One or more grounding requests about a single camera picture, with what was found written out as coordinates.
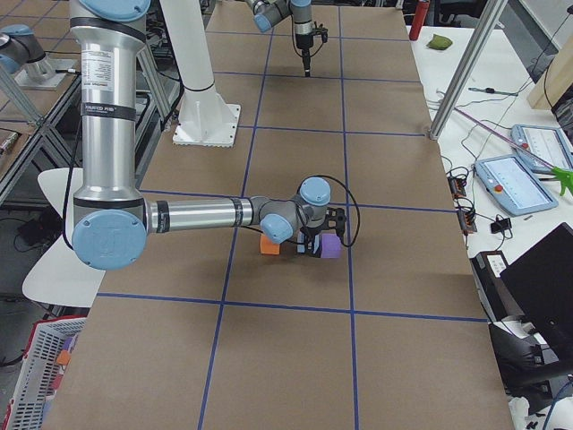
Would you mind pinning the white camera pole base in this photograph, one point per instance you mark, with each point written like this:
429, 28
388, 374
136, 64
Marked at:
205, 119

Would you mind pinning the white chair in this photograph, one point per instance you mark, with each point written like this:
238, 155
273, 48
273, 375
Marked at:
59, 277

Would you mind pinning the aluminium frame post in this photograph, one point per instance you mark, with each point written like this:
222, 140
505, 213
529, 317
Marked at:
489, 18

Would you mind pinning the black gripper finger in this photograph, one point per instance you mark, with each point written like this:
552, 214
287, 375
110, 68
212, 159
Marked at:
306, 58
301, 240
316, 246

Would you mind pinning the blue teach pendant near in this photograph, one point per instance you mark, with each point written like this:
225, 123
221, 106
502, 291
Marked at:
514, 186

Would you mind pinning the blue teach pendant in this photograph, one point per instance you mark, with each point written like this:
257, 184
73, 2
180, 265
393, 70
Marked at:
548, 143
514, 186

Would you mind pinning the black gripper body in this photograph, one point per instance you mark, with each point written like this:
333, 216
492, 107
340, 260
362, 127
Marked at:
312, 234
303, 42

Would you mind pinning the white plastic basket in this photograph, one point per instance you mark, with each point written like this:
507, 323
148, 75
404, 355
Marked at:
35, 387

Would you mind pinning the purple foam block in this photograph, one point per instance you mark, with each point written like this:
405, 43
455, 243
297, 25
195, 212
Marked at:
331, 246

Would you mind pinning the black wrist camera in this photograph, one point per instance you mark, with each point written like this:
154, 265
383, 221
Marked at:
336, 220
319, 30

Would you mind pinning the black laptop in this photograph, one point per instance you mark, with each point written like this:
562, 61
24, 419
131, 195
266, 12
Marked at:
540, 281

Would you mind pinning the red bottle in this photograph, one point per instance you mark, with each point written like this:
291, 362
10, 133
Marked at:
418, 21

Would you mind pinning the blue teach pendant far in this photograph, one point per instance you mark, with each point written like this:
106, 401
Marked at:
548, 143

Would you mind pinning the green bean bag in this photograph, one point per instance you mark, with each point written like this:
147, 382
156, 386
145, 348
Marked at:
439, 42

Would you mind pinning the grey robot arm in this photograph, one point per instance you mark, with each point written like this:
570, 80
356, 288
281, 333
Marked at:
111, 219
268, 14

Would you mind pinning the orange foam block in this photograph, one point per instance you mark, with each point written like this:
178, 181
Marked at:
267, 247

